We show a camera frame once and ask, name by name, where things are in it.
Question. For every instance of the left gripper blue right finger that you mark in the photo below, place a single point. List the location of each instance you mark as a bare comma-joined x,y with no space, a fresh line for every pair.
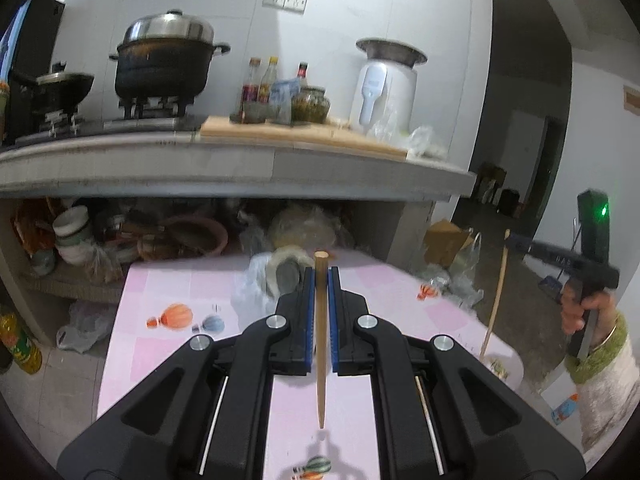
439,412

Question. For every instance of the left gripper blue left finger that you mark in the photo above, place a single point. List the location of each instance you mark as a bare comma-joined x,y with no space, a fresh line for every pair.
203,413

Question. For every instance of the wooden chopstick holder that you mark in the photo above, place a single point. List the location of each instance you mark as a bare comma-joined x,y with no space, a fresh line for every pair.
321,318

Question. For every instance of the white fuzzy sleeve forearm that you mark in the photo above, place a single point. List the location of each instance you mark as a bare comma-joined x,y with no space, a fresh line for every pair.
607,384

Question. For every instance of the white kitchen appliance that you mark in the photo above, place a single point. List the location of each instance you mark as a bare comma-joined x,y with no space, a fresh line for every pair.
386,84

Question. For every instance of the person's right hand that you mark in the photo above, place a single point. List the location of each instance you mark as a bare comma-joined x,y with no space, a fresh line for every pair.
573,309

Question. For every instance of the white plastic bag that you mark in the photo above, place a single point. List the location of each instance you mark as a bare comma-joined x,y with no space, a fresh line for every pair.
250,298

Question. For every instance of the cardboard box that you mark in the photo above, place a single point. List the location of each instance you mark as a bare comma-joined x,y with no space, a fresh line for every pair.
442,242

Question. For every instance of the plastic bags on floor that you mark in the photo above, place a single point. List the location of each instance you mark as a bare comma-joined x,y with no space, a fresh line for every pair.
89,323

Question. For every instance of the metal utensil holder cup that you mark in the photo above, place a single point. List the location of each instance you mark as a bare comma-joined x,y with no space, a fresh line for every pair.
285,270

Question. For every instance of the pink plastic basin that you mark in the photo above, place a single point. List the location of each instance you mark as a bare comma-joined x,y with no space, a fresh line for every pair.
202,235

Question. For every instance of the yellow cooking oil bottle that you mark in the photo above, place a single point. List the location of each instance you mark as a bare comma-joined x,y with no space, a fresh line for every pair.
23,350

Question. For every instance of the clear plastic bag on counter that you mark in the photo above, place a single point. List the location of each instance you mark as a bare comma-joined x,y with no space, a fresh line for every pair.
425,142

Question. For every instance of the yellow item in plastic bag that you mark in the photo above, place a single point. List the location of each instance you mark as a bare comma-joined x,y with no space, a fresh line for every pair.
308,227

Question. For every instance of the stack of white bowls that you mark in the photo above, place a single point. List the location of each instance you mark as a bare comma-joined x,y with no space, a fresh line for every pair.
74,238

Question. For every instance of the grey concrete counter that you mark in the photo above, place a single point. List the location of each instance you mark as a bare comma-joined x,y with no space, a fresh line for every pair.
184,164

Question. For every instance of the wooden cutting board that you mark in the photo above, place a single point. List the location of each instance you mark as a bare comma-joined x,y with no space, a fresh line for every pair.
307,137

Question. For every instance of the brown sauce bottle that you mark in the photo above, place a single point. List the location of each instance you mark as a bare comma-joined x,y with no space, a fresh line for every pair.
250,85

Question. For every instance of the glass jar of pickles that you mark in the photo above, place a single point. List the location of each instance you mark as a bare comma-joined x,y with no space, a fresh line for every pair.
310,104

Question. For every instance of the blue white packet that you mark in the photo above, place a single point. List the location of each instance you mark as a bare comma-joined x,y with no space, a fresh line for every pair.
280,99

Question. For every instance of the yellow cap bottle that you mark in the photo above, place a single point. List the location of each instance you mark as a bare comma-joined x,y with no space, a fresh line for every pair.
269,78

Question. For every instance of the black wok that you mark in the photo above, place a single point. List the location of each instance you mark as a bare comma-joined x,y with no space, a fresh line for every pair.
55,91

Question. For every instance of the black steamer pot with lid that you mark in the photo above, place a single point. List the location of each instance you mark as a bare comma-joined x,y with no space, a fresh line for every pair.
165,55

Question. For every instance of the wall power socket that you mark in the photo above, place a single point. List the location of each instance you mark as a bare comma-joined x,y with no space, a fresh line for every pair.
296,6

